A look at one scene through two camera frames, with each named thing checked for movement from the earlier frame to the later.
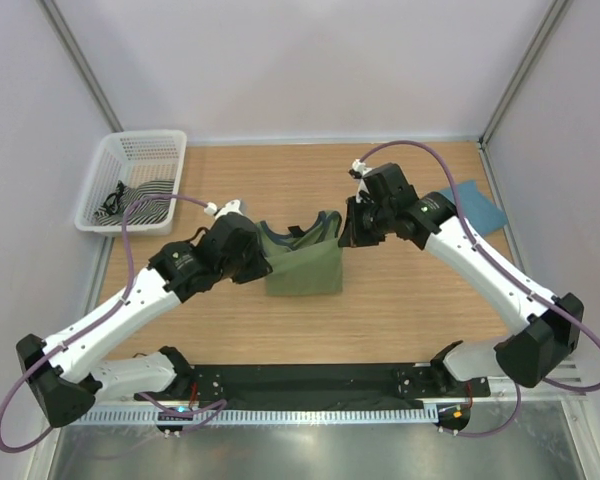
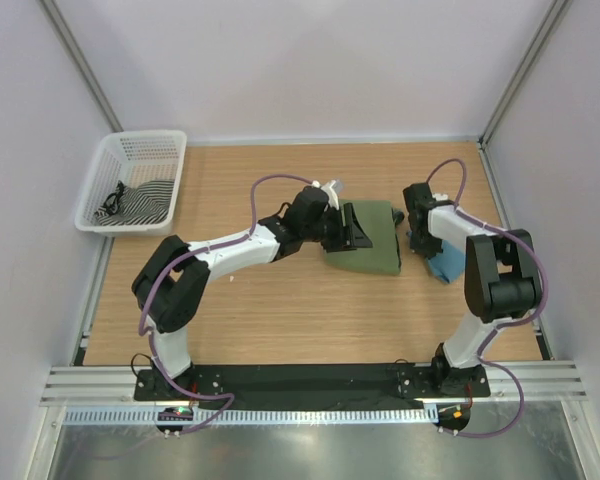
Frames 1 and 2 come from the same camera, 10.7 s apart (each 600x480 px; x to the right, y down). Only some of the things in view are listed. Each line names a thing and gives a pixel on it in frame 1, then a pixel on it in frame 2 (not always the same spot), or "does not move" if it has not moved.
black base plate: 317,384 does not move
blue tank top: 484,215 → 450,264
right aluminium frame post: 555,14 does not move
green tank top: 305,262 → 376,220
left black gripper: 260,266 → 357,238
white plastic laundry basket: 132,165 does not move
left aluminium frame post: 51,11 does not move
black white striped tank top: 114,206 does not move
